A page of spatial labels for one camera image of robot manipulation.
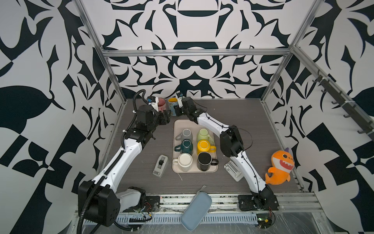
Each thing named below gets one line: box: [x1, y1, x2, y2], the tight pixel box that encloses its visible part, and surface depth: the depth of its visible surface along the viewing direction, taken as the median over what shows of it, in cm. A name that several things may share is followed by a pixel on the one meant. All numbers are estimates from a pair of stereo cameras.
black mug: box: [196, 151, 219, 172], surface depth 83 cm
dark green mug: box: [174, 138, 194, 156], surface depth 86 cm
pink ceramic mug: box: [157, 97, 167, 112], surface depth 104 cm
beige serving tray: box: [172, 118, 219, 174], surface depth 87 cm
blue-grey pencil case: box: [181, 185, 212, 232], surface depth 71 cm
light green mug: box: [196, 128, 216, 146], surface depth 91 cm
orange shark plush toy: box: [264, 147, 295, 186], surface depth 82 cm
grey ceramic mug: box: [175, 128, 194, 143], surface depth 91 cm
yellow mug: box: [196, 139, 217, 156], surface depth 87 cm
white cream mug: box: [172, 152, 193, 173], surface depth 83 cm
